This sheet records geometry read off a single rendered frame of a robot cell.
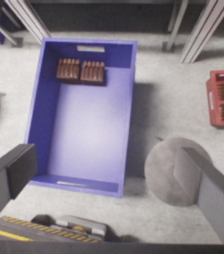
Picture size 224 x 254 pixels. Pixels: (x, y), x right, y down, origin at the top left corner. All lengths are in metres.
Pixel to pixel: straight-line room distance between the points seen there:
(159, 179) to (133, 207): 0.34
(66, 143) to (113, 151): 0.23
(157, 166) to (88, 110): 0.42
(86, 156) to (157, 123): 0.48
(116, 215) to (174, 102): 0.75
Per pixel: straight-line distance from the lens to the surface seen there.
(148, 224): 1.16
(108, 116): 0.89
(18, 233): 0.96
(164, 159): 0.85
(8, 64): 1.51
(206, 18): 0.96
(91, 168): 0.88
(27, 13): 1.06
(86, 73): 0.90
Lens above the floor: 1.08
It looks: 79 degrees down
